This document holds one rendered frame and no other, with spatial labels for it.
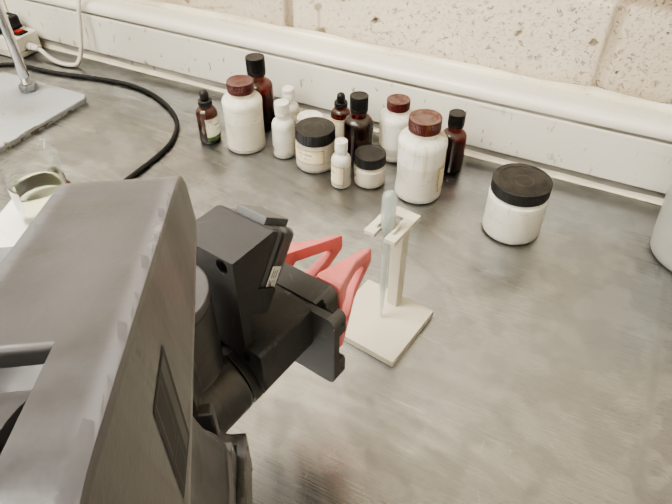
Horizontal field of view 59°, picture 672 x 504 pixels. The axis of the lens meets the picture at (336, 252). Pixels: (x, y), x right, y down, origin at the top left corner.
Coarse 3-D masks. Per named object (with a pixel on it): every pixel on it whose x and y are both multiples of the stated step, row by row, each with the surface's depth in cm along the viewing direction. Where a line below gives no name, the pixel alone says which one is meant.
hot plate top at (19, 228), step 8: (8, 208) 60; (0, 216) 59; (8, 216) 59; (16, 216) 59; (0, 224) 58; (8, 224) 58; (16, 224) 58; (0, 232) 57; (8, 232) 57; (16, 232) 57; (0, 240) 56; (8, 240) 56; (16, 240) 56
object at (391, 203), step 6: (390, 192) 49; (390, 198) 49; (396, 198) 49; (390, 204) 49; (396, 204) 50; (390, 210) 50; (396, 210) 50; (390, 216) 50; (384, 222) 51; (390, 222) 51; (384, 228) 51; (390, 228) 51
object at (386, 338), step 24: (408, 216) 53; (384, 240) 51; (360, 288) 63; (360, 312) 60; (384, 312) 60; (408, 312) 60; (432, 312) 60; (360, 336) 58; (384, 336) 58; (408, 336) 58; (384, 360) 56
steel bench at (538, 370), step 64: (64, 128) 89; (128, 128) 89; (192, 128) 89; (0, 192) 77; (192, 192) 77; (256, 192) 77; (320, 192) 77; (448, 192) 77; (576, 192) 77; (320, 256) 68; (448, 256) 68; (512, 256) 68; (576, 256) 68; (640, 256) 68; (448, 320) 60; (512, 320) 60; (576, 320) 60; (640, 320) 60; (320, 384) 55; (384, 384) 55; (448, 384) 55; (512, 384) 55; (576, 384) 55; (640, 384) 55; (256, 448) 50; (320, 448) 50; (384, 448) 50; (448, 448) 50; (512, 448) 50; (576, 448) 50; (640, 448) 50
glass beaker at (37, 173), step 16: (32, 144) 56; (48, 144) 56; (0, 160) 54; (16, 160) 56; (32, 160) 57; (48, 160) 57; (16, 176) 52; (32, 176) 53; (48, 176) 54; (16, 192) 54; (32, 192) 54; (48, 192) 55; (16, 208) 56; (32, 208) 55
